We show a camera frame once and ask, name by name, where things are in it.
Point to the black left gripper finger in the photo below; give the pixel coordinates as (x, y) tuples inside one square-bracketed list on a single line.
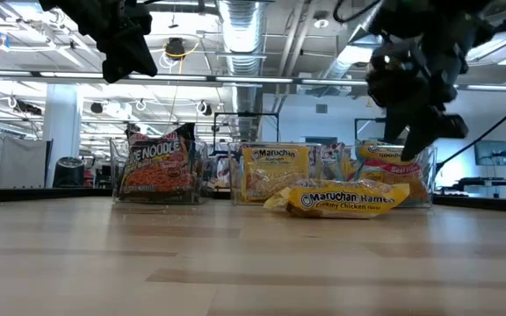
[(139, 59), (114, 63)]

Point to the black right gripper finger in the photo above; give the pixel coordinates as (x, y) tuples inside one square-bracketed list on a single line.
[(424, 131), (395, 125)]

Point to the black fire noodle pack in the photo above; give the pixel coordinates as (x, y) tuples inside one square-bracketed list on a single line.
[(158, 171)]

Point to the yellow Maruchan ramen pack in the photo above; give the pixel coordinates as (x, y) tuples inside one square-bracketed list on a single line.
[(345, 199), (275, 175)]

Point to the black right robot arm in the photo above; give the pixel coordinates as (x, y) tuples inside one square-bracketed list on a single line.
[(437, 9)]

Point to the clear plastic storage bin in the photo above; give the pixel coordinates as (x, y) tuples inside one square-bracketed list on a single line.
[(432, 184), (114, 193), (235, 193)]

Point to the thin black diagonal pole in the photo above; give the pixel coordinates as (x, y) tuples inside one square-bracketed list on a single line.
[(486, 131)]

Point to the black background desk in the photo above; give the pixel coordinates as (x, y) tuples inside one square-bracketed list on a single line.
[(477, 181)]

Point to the white building column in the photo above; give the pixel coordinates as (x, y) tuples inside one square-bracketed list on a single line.
[(62, 127)]

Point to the round white ceiling detector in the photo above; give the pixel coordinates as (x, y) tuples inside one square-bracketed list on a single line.
[(321, 23)]

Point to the black cylindrical bin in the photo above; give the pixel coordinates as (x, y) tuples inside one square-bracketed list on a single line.
[(69, 173)]

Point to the long ceiling light bar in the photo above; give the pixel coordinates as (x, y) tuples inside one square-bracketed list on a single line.
[(257, 80)]

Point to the grey partition screen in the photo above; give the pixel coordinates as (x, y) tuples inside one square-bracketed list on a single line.
[(20, 158)]

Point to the black gantry frame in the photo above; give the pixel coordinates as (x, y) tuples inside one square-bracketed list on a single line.
[(367, 119), (244, 114)]

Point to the black ceiling camera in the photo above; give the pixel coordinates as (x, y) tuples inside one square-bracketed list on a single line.
[(175, 48)]

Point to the wall monitor screen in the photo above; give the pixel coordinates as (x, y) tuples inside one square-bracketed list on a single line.
[(494, 153)]

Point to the silver ventilation duct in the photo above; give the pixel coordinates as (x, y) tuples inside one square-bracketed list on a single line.
[(345, 57), (242, 44)]

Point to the grey wall vent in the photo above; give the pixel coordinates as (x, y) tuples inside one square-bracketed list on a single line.
[(321, 109)]

